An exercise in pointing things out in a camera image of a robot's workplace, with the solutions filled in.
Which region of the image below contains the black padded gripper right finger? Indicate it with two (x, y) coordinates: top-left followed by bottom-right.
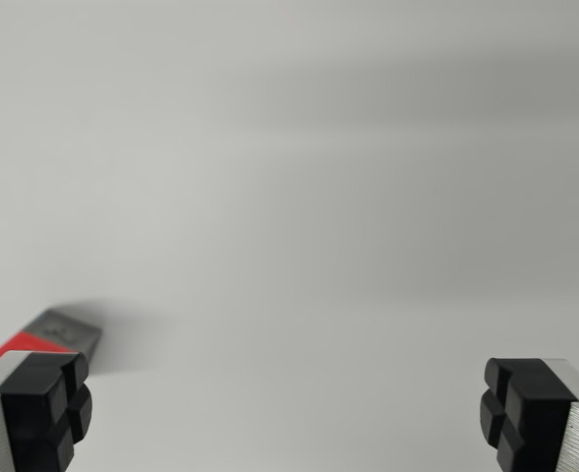
(479, 357), (579, 472)

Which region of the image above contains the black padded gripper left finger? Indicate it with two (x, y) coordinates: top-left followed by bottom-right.
(0, 349), (93, 472)

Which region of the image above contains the grey embossed cube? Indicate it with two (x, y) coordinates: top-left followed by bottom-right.
(21, 308), (105, 356)

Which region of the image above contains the red embossed cube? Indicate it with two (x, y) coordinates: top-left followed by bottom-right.
(0, 330), (72, 383)

